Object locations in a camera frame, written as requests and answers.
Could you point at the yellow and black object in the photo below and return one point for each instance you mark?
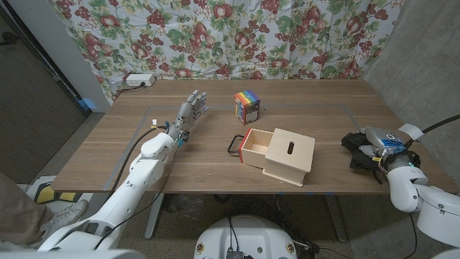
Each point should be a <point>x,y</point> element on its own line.
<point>50,194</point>

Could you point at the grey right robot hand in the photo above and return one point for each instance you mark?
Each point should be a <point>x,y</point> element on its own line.
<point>384,142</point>

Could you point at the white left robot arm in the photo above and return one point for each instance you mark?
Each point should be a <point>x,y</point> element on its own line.
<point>127,185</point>

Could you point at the person's beige trouser leg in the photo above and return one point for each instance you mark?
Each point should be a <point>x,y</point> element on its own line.
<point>18,212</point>

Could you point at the grey metal table leg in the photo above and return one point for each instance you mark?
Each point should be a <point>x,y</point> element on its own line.
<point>336,219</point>
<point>154,216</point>

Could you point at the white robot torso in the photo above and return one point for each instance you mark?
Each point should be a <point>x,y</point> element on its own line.
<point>248,237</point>

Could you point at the rainbow card game box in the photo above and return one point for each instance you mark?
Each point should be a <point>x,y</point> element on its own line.
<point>248,108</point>

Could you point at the dark brown door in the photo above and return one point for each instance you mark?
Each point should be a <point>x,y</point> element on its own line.
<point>32,108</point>

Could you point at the wooden box with slot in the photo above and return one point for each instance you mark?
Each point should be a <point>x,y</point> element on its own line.
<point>289,154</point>

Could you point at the black shorts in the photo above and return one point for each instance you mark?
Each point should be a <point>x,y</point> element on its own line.
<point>359,163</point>

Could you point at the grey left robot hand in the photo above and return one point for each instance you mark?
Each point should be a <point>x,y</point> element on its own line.
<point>185,115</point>

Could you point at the blue tape patch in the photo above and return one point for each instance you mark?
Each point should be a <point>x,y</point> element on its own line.
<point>88,104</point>

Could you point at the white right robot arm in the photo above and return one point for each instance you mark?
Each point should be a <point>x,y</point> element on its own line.
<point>427,205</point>

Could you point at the white sneaker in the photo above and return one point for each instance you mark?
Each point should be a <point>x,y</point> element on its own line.
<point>63,217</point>

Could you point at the floral fruit backdrop cloth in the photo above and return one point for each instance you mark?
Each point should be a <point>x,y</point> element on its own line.
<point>230,39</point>

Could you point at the white power strip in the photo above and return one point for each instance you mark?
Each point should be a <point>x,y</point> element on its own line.
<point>140,80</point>

